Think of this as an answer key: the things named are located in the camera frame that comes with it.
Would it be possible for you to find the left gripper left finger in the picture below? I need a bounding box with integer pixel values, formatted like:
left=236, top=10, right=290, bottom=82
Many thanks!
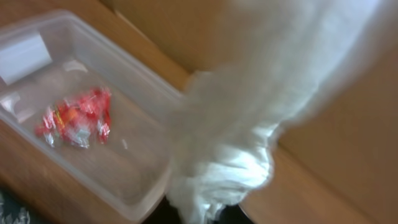
left=142, top=197, right=182, bottom=224

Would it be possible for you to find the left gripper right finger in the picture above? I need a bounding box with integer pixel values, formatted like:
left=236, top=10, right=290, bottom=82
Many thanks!
left=214, top=205, right=254, bottom=224

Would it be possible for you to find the red snack wrapper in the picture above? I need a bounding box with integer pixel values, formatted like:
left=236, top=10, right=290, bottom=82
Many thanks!
left=35, top=87, right=111, bottom=148

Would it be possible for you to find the white napkin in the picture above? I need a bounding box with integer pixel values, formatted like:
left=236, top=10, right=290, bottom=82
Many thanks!
left=167, top=0, right=397, bottom=223

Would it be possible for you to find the black waste tray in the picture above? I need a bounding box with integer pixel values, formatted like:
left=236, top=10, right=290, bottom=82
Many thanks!
left=1, top=187, right=49, bottom=224

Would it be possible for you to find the cardboard backdrop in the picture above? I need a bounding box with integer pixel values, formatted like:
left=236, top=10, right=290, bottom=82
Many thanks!
left=106, top=0, right=397, bottom=223

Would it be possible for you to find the clear plastic bin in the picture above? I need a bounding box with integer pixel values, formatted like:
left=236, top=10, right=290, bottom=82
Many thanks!
left=1, top=11, right=181, bottom=222

